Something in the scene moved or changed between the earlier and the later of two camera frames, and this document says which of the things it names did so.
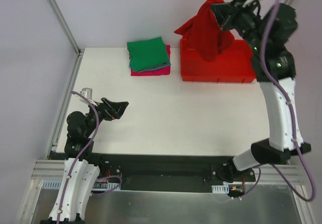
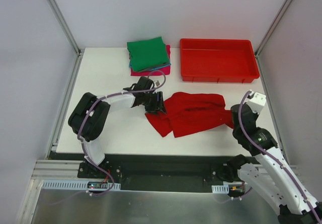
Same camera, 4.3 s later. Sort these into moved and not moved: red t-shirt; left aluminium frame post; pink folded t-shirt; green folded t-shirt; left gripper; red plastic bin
Moved: left gripper; red t-shirt
Not moved: pink folded t-shirt; red plastic bin; green folded t-shirt; left aluminium frame post
